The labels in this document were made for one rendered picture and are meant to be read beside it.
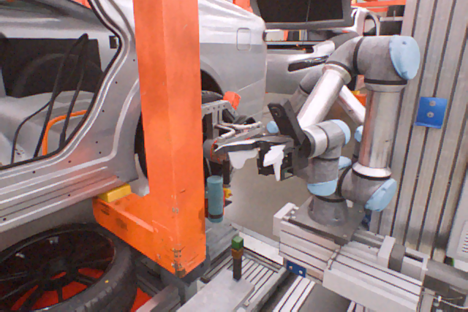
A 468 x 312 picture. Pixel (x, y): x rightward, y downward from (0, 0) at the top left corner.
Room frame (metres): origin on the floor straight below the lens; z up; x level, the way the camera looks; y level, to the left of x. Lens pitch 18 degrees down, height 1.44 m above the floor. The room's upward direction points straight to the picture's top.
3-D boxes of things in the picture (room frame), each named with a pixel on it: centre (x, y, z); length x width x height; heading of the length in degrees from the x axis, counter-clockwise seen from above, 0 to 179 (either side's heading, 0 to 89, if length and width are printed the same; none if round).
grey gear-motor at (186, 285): (1.42, 0.32, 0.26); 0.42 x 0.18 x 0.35; 52
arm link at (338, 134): (0.72, -0.24, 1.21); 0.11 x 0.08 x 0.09; 128
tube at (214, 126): (1.50, 0.07, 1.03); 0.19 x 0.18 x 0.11; 52
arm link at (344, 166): (0.99, -0.37, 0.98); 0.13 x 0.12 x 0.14; 38
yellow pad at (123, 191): (1.41, 0.62, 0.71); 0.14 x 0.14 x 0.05; 52
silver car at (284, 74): (6.11, -1.94, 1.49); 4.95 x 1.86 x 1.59; 142
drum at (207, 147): (1.60, 0.05, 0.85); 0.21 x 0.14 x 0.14; 52
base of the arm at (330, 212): (0.99, -0.37, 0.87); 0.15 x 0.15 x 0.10
